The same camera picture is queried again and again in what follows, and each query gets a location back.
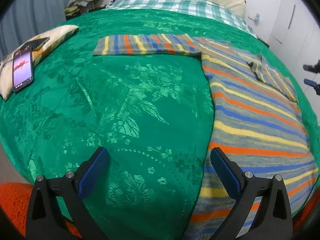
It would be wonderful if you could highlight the dark smartphone on cushion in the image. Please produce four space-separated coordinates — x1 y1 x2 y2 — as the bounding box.
30 37 50 51

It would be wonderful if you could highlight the blue wall hook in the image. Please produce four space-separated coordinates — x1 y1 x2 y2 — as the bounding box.
248 13 260 26

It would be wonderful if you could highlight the smartphone with lit screen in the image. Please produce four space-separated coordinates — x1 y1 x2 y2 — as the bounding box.
12 45 33 93

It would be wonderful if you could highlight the pile of clothes beside bed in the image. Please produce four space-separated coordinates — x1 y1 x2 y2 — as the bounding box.
65 0 106 20

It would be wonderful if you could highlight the green floral bedspread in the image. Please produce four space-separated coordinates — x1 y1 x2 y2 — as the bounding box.
1 9 319 239

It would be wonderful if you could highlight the orange shaggy rug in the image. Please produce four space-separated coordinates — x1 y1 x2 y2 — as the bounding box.
1 182 82 239

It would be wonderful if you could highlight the checkered green white blanket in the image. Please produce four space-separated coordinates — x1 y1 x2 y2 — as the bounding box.
106 0 256 37

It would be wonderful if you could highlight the striped knitted sweater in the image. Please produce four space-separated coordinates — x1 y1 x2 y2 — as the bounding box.
93 32 318 240

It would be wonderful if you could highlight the patterned cushion on bed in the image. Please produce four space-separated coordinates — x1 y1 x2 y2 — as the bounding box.
1 25 79 100

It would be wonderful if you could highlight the blue grey curtain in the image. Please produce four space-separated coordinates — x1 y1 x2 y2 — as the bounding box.
1 0 69 58

